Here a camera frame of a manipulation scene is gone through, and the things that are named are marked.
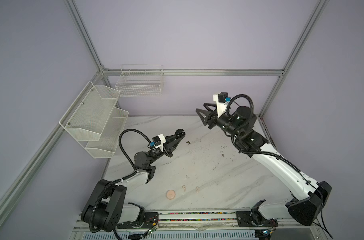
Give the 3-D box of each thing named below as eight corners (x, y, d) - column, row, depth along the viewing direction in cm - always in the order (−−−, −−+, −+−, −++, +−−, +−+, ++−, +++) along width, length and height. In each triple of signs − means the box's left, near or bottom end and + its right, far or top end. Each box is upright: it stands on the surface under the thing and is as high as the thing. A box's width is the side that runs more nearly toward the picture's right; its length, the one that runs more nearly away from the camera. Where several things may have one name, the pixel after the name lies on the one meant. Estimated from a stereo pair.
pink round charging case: (166, 199, 82) (165, 198, 81) (166, 190, 85) (166, 189, 83) (175, 199, 82) (174, 198, 81) (175, 190, 85) (175, 189, 83)
